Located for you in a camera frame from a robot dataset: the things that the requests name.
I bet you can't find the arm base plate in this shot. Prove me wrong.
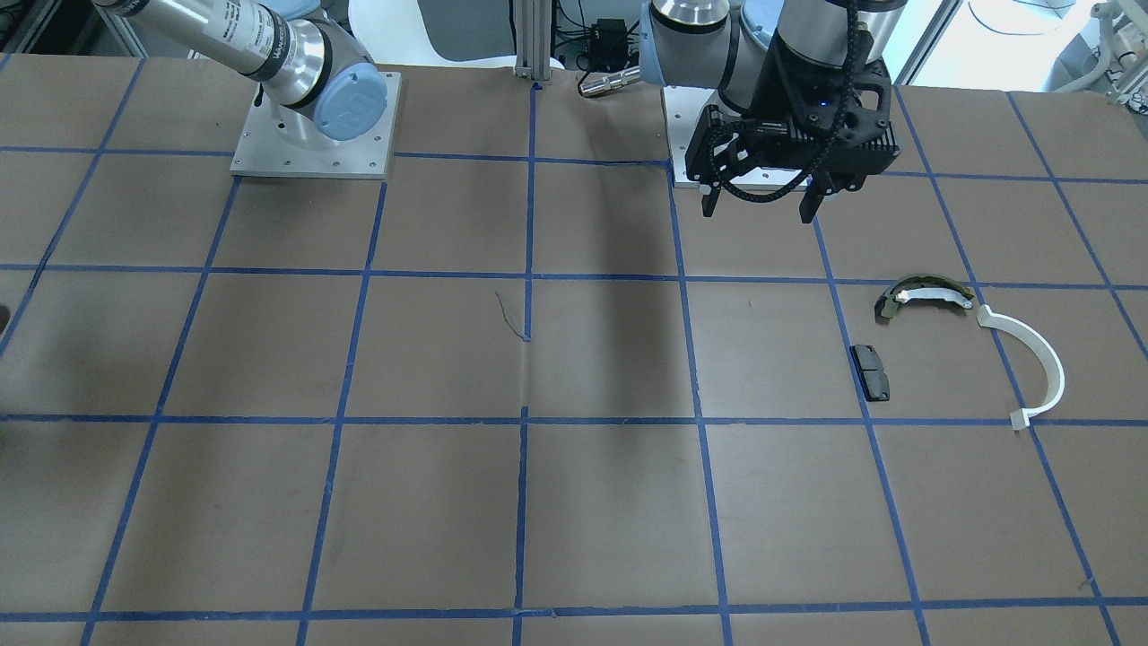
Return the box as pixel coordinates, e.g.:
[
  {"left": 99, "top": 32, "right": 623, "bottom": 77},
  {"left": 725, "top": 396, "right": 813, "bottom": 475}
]
[
  {"left": 662, "top": 86, "right": 808, "bottom": 190},
  {"left": 230, "top": 70, "right": 402, "bottom": 179}
]

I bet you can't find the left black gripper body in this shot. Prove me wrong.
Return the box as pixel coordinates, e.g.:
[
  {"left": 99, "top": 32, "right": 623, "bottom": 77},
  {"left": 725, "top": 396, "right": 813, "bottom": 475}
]
[{"left": 687, "top": 36, "right": 901, "bottom": 189}]

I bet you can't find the white chair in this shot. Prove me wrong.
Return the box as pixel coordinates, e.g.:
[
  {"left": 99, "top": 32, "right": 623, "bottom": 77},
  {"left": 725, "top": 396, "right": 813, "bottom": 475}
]
[{"left": 348, "top": 1, "right": 563, "bottom": 73}]

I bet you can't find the aluminium frame post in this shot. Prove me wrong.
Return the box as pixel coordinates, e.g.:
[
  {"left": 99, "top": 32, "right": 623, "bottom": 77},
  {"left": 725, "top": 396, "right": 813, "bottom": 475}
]
[{"left": 511, "top": 1, "right": 552, "bottom": 84}]

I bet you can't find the white curved plastic part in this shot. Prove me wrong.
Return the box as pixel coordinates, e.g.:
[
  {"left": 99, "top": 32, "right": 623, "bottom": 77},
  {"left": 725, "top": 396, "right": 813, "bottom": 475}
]
[{"left": 976, "top": 303, "right": 1066, "bottom": 431}]

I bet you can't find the silver metal cylinder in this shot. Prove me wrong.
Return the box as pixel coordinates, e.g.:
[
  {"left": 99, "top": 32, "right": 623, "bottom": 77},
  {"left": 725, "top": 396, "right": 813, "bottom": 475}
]
[{"left": 577, "top": 65, "right": 642, "bottom": 99}]

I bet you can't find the black drag chain cable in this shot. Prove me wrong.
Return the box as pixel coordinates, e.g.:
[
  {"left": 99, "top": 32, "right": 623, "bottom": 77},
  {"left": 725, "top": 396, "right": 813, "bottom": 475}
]
[{"left": 709, "top": 0, "right": 875, "bottom": 207}]

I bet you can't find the black brake pad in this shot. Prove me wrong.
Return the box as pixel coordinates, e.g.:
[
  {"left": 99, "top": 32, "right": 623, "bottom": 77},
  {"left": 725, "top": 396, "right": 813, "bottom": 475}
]
[{"left": 850, "top": 345, "right": 891, "bottom": 402}]

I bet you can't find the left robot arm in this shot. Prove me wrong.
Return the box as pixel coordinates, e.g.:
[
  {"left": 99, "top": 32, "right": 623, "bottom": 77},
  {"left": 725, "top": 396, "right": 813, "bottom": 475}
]
[{"left": 639, "top": 1, "right": 905, "bottom": 223}]

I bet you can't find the black power adapter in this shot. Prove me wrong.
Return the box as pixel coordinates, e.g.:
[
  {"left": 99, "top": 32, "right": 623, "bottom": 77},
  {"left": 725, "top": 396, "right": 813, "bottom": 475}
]
[{"left": 587, "top": 18, "right": 629, "bottom": 73}]

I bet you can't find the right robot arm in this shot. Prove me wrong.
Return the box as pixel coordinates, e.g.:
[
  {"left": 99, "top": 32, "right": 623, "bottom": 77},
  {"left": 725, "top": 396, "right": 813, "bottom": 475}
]
[{"left": 96, "top": 1, "right": 388, "bottom": 142}]

